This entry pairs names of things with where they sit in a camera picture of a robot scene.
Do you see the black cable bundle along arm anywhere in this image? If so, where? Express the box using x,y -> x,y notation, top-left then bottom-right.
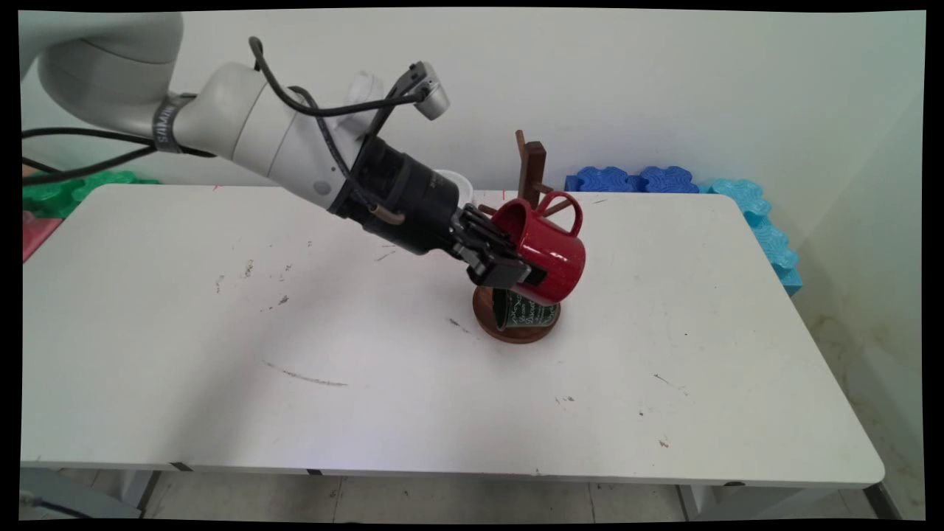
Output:
22,127 -> 216,186

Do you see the black cable with copper plug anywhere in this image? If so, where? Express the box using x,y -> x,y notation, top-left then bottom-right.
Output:
288,86 -> 407,226

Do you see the red enamel mug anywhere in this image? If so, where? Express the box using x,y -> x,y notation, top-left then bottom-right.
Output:
490,193 -> 588,308

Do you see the brown wooden mug tree stand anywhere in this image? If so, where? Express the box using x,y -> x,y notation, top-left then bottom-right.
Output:
472,129 -> 583,345

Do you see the white plastic cup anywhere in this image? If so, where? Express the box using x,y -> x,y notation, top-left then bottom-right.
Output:
434,169 -> 474,212

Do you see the white table leg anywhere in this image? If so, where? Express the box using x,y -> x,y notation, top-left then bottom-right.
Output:
677,485 -> 740,521
111,469 -> 161,511

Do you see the green enamel mug white print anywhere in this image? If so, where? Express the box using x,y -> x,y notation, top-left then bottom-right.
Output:
493,288 -> 560,331

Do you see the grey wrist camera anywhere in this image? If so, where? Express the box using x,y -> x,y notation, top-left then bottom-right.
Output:
393,61 -> 451,122

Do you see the green foam mat tile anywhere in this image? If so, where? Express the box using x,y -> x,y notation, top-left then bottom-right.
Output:
22,171 -> 160,220

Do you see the light blue foam mat tile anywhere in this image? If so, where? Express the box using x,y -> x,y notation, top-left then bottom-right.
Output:
701,178 -> 803,296

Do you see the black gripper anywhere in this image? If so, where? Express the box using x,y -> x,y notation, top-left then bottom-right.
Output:
329,135 -> 549,290

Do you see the grey printed strap on arm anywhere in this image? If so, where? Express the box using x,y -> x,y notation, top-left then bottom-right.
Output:
153,94 -> 197,154

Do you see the red foam mat tile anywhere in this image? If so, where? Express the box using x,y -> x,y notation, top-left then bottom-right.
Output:
22,210 -> 66,263

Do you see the dark blue foam mat tile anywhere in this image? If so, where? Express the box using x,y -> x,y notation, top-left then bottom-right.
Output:
564,166 -> 641,194
637,166 -> 700,194

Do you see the black camera cable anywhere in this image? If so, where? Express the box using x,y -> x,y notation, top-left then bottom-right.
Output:
248,36 -> 430,119

